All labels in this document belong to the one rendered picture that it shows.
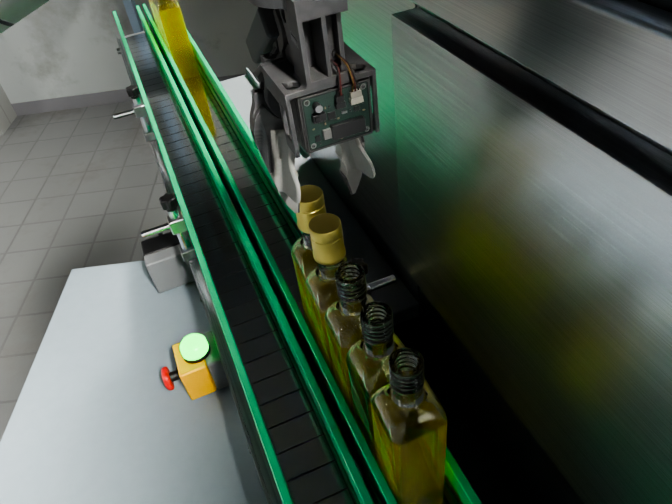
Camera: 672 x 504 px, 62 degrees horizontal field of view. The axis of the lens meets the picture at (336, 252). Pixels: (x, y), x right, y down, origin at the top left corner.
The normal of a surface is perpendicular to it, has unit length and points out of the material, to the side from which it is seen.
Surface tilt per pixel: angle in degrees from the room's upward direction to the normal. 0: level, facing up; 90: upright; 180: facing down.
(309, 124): 90
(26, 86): 90
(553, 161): 90
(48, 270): 0
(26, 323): 0
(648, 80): 90
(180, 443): 0
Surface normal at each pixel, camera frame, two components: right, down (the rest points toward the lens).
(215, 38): 0.06, 0.67
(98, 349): -0.11, -0.73
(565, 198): -0.92, 0.33
